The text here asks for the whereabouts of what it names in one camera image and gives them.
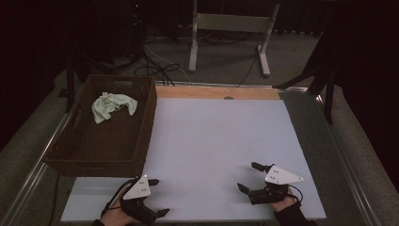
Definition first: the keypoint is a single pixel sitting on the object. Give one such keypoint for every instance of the white cloth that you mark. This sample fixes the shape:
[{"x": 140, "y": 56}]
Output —
[{"x": 108, "y": 105}]

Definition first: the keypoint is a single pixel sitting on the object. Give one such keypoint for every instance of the brown woven basket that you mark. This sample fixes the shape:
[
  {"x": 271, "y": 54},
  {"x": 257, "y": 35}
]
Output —
[{"x": 94, "y": 150}]

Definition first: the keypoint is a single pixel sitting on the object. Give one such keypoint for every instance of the person's left hand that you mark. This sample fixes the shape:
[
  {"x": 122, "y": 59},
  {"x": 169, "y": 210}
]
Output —
[{"x": 114, "y": 216}]

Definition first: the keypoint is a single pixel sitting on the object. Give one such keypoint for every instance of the small grey round knob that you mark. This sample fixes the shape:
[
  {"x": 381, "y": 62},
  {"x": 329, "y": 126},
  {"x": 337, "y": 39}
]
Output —
[{"x": 228, "y": 97}]

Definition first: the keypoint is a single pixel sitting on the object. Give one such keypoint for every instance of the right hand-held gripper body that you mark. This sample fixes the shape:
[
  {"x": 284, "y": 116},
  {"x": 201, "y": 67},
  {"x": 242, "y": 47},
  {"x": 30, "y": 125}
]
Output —
[{"x": 276, "y": 179}]

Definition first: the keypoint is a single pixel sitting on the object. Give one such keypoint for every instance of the white metal table frame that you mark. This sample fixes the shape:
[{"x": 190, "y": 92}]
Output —
[{"x": 233, "y": 22}]

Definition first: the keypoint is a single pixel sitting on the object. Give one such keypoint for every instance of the black tripod stand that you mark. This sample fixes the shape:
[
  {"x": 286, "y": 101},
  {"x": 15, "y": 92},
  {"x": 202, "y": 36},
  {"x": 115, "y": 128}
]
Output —
[{"x": 327, "y": 94}]

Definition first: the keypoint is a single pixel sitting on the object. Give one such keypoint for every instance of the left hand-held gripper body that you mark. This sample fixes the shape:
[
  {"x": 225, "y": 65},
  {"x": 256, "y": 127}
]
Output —
[{"x": 138, "y": 190}]

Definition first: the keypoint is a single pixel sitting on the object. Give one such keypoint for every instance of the dark curtain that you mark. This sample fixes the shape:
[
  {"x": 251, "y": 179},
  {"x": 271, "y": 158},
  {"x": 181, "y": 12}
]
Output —
[
  {"x": 370, "y": 78},
  {"x": 31, "y": 47}
]

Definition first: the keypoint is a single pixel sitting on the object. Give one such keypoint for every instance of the person's right hand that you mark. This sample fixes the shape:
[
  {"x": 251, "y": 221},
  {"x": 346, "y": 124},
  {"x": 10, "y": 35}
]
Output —
[{"x": 284, "y": 203}]

